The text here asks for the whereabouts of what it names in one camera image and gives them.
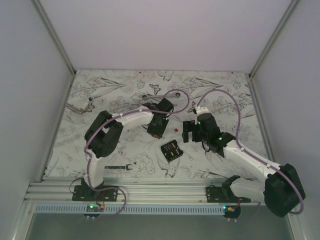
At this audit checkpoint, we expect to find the silver ratchet wrench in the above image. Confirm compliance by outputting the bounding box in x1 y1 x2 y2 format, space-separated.
142 92 181 99

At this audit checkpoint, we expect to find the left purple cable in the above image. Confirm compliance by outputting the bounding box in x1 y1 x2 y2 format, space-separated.
83 89 190 221

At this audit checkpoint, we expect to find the controller board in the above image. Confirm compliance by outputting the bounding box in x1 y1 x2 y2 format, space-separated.
223 205 241 221
83 204 105 220

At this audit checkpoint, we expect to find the purple cable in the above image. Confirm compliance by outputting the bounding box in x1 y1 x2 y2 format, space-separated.
196 88 306 222
83 89 190 221

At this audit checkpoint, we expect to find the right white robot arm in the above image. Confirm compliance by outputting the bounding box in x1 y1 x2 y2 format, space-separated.
182 113 306 218

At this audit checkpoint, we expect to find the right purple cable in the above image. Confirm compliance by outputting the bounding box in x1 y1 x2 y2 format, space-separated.
196 88 306 222

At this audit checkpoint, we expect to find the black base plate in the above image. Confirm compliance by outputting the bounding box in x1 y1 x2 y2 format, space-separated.
71 185 118 202
205 185 251 204

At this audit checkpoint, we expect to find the aluminium rail frame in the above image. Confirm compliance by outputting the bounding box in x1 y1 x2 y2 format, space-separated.
23 177 298 207

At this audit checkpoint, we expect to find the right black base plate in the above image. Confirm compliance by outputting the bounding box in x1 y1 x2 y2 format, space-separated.
205 185 251 204

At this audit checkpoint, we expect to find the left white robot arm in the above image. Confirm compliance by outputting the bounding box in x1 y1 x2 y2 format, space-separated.
81 98 174 201

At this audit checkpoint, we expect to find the silver metal clamp tool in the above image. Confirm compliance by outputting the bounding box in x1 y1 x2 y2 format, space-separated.
66 104 86 115

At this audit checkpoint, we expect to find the floral patterned table mat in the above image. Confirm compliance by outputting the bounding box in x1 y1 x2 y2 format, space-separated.
44 70 267 179

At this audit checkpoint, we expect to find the right aluminium corner post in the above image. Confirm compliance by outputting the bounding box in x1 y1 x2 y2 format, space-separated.
248 0 300 79

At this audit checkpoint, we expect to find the white slotted cable duct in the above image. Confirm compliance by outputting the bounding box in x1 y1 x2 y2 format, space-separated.
34 203 224 216

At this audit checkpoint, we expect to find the left controller board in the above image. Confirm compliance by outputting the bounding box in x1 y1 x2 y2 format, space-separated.
83 204 105 220

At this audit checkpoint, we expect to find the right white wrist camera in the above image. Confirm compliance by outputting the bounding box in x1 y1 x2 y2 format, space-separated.
193 106 209 116

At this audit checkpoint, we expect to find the aluminium corner post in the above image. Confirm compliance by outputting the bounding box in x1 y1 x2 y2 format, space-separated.
31 0 77 76
248 0 300 79

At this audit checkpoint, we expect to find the right controller board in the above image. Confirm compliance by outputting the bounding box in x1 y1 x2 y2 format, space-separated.
223 205 241 221

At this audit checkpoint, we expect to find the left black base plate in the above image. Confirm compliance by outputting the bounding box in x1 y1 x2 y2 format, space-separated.
71 185 118 202

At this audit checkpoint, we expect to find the left aluminium corner post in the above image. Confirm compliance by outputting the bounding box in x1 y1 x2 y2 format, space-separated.
31 0 77 76

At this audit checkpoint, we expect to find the black fuse box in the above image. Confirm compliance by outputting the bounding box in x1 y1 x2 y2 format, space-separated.
160 140 184 163

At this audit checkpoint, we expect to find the black open-end wrench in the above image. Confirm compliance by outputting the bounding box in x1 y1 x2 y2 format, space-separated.
104 164 133 171

